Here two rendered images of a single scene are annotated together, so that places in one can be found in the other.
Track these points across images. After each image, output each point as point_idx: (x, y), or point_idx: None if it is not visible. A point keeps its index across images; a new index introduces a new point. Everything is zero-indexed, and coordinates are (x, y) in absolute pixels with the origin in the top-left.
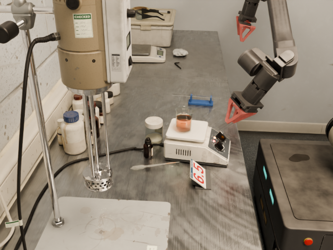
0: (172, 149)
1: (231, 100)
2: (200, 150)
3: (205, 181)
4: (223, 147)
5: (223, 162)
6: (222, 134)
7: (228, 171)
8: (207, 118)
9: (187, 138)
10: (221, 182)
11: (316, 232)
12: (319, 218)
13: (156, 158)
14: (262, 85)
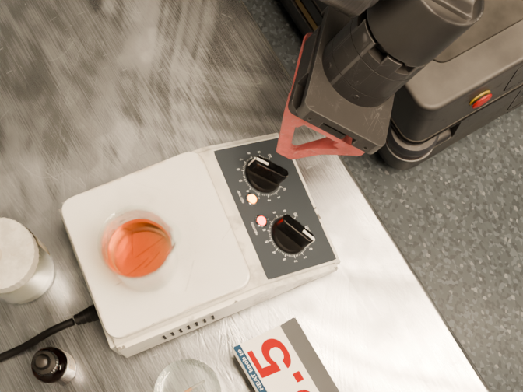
0: (149, 342)
1: (297, 120)
2: (248, 299)
3: (315, 384)
4: (310, 241)
5: (327, 273)
6: (268, 168)
7: (349, 282)
8: (113, 7)
9: (191, 308)
10: (359, 355)
11: (501, 75)
12: (494, 24)
13: (95, 363)
14: (426, 58)
